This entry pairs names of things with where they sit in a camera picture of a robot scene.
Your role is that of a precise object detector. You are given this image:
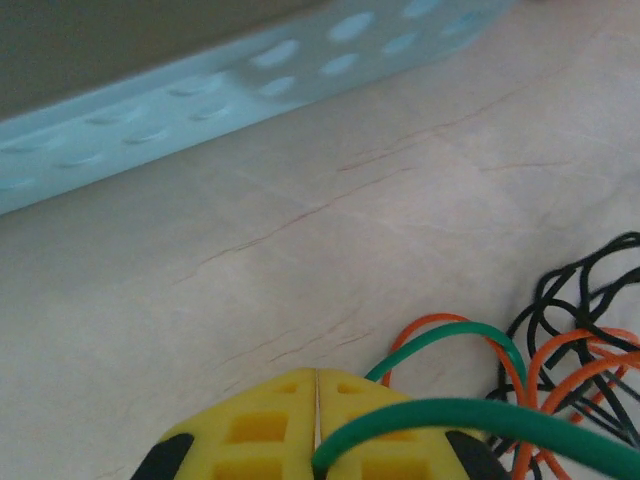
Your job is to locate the blue plastic basket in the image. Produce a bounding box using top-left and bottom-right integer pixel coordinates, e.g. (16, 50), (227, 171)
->
(0, 0), (516, 216)

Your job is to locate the thin black cable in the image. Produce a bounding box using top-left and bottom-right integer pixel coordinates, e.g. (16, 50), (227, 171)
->
(487, 232), (640, 451)

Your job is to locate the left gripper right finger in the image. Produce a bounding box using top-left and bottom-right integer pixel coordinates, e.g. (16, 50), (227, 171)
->
(314, 367), (512, 480)

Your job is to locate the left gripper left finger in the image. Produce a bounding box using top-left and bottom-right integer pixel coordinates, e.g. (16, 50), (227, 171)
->
(130, 367), (319, 480)

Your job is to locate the wire bundle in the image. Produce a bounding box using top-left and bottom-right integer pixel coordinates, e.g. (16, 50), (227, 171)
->
(519, 327), (640, 480)

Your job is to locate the thin orange cable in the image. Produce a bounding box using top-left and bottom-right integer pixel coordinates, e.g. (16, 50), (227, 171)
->
(382, 312), (539, 480)

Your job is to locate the thin green cable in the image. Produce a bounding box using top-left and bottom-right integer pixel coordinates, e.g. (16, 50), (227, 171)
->
(312, 321), (640, 480)

